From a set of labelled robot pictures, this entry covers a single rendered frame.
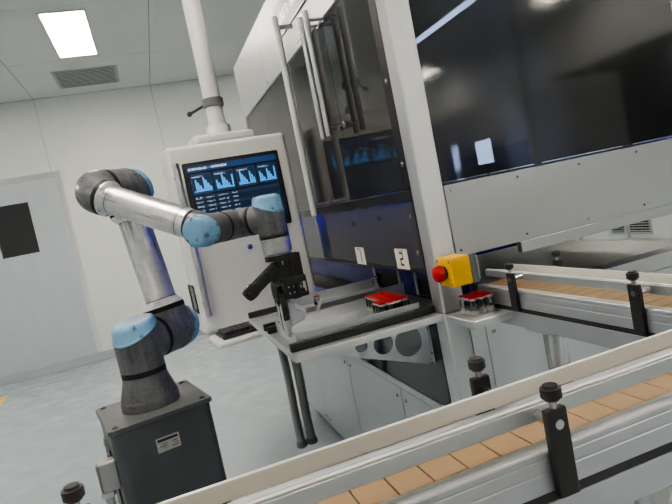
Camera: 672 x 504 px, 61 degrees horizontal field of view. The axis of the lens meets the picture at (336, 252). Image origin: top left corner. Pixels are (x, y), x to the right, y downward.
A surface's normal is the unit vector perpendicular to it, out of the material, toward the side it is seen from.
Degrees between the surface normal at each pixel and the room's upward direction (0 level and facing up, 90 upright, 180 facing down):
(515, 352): 90
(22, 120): 90
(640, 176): 90
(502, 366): 90
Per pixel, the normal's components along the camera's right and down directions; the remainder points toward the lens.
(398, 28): 0.31, 0.02
